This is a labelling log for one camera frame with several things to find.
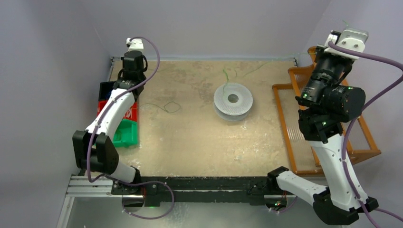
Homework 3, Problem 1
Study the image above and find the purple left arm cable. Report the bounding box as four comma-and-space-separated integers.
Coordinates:
86, 36, 175, 220

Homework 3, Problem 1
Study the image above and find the green cable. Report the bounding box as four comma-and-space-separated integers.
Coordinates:
138, 20, 350, 114

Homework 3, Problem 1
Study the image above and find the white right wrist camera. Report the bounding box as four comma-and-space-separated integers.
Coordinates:
324, 28, 369, 61

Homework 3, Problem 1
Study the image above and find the white perforated spool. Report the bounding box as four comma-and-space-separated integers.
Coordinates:
213, 83, 253, 122

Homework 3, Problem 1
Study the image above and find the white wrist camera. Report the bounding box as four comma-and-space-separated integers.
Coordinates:
126, 38, 144, 52
324, 28, 369, 61

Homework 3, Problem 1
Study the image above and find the green bin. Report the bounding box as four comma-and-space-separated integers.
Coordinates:
113, 119, 139, 148

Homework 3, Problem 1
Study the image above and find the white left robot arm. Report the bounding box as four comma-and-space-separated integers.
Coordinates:
72, 50, 148, 184

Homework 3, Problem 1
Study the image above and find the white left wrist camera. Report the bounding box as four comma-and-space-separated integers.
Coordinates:
126, 38, 144, 52

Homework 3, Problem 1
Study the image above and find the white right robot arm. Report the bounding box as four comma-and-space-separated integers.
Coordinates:
267, 45, 378, 225

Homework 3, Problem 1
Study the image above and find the red bin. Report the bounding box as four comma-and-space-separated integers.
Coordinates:
97, 100, 138, 122

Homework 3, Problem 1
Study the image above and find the wooden rack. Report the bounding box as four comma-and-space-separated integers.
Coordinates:
272, 46, 382, 176

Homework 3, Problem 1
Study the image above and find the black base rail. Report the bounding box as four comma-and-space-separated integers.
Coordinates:
111, 176, 293, 208

